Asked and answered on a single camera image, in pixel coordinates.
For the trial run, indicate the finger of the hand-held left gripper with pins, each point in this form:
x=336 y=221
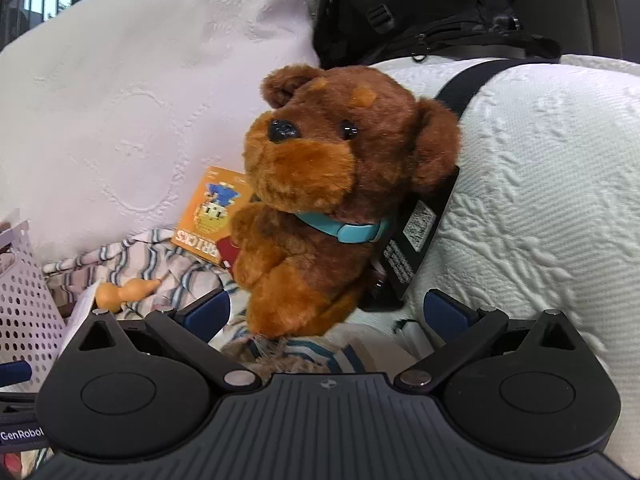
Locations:
x=14 y=374

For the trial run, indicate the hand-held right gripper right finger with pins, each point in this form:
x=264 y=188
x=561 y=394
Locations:
x=446 y=311

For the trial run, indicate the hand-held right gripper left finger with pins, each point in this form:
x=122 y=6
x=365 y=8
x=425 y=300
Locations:
x=206 y=311

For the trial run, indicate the white perforated plastic basket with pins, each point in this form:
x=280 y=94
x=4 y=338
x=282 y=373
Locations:
x=25 y=310

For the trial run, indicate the brown plush dog toy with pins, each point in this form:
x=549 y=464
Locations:
x=325 y=185

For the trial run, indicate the black hang tag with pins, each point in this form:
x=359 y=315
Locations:
x=415 y=240

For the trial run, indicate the striped cloth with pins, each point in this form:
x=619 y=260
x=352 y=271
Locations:
x=145 y=260

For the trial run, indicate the white paper packet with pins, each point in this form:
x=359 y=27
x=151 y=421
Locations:
x=80 y=316

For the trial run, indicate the orange gourd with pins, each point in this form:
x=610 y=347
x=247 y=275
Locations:
x=112 y=295

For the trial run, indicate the orange toy box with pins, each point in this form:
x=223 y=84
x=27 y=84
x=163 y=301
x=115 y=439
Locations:
x=210 y=210

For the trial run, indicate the white embossed pillow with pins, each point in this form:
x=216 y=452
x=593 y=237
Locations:
x=125 y=110

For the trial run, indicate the black backpack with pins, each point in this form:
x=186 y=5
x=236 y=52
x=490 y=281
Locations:
x=400 y=0

